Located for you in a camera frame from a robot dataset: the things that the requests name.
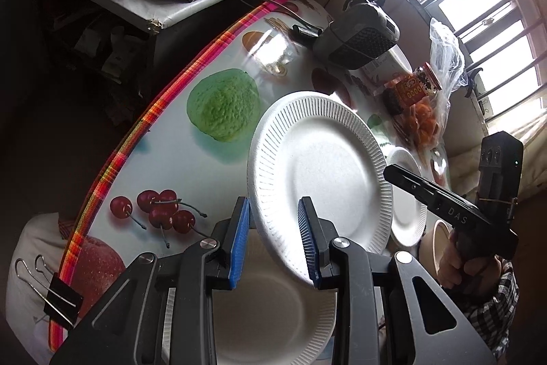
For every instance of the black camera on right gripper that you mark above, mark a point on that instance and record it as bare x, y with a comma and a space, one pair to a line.
500, 168

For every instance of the plaid right forearm sleeve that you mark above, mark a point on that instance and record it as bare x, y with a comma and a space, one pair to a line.
492, 314

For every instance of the floral curtain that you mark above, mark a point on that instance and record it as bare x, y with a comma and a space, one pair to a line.
477, 158

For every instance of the white cup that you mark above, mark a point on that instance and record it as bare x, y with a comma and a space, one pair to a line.
387, 67

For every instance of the black binder clip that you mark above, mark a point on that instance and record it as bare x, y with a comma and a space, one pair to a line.
61, 303

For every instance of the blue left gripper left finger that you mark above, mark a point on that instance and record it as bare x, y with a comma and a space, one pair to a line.
240, 237

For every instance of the beige paper bowl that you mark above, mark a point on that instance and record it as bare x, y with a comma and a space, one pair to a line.
432, 247

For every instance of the right hand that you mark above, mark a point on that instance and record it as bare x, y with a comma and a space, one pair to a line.
484, 272

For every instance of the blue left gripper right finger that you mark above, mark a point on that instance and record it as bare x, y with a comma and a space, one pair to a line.
308, 241

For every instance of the fruit print tablecloth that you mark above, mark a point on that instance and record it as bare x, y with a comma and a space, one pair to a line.
165, 150

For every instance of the black portable speaker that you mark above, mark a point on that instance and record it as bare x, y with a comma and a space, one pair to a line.
362, 33

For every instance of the large white paper plate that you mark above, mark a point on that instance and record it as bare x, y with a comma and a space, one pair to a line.
307, 144
271, 318

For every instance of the clear plastic bag of oranges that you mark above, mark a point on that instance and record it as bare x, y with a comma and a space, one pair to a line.
423, 124

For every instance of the small white paper plate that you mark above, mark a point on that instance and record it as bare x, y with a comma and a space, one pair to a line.
409, 215

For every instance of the red lidded jar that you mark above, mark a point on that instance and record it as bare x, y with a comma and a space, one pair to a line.
405, 91

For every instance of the black remote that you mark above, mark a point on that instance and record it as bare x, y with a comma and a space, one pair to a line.
304, 33

